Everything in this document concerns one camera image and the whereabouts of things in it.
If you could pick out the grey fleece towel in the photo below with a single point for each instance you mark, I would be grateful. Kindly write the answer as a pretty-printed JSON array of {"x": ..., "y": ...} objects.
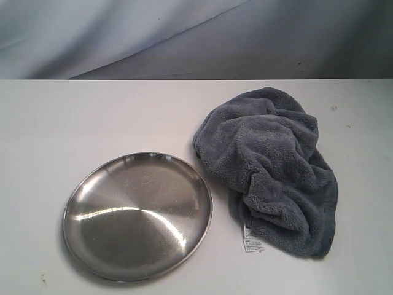
[{"x": 263, "y": 145}]

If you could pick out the round stainless steel plate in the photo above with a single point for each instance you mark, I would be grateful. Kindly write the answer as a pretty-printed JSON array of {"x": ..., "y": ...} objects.
[{"x": 137, "y": 217}]

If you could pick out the white backdrop cloth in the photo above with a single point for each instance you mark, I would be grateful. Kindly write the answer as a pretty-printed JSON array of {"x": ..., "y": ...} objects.
[{"x": 82, "y": 39}]

